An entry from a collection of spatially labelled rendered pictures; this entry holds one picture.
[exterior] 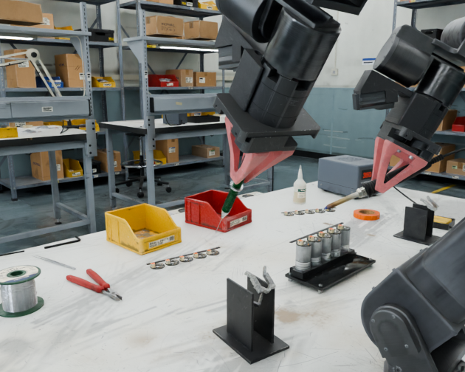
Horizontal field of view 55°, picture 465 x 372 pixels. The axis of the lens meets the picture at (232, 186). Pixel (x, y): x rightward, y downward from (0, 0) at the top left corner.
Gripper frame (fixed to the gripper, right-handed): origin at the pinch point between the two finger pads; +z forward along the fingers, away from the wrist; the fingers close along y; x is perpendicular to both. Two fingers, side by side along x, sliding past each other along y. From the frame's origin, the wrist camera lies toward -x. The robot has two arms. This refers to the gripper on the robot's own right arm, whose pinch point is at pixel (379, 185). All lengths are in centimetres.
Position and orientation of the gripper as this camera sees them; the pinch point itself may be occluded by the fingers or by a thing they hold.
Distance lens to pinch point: 73.9
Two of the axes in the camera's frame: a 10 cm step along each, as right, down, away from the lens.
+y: -0.3, 2.2, -9.7
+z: -4.6, 8.6, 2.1
